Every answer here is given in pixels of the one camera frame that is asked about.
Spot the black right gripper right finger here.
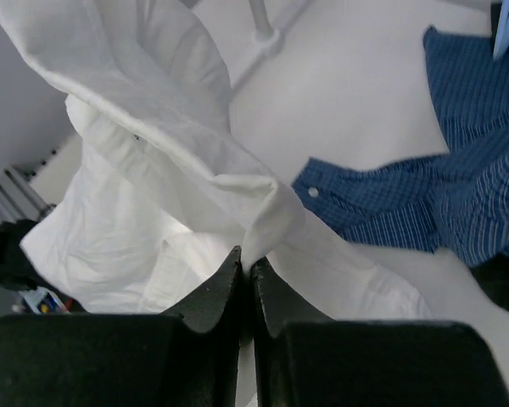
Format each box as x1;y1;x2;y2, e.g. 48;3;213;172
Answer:
249;259;509;406

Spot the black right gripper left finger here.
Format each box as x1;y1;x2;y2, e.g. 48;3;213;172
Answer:
0;248;243;406

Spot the white shirt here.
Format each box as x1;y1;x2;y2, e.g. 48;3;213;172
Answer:
0;0;436;407

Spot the light blue hanger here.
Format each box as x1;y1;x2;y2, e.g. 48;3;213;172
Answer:
493;0;509;60

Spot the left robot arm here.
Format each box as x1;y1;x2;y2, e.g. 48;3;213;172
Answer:
0;220;76;315

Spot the black shirt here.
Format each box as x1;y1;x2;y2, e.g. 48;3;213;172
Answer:
470;254;509;312

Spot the blue checked shirt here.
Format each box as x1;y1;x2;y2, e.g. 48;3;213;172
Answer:
293;27;509;266

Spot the white clothes rack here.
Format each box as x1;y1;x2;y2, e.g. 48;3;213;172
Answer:
230;0;313;95

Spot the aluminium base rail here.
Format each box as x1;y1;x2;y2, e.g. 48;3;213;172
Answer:
0;149;58;222

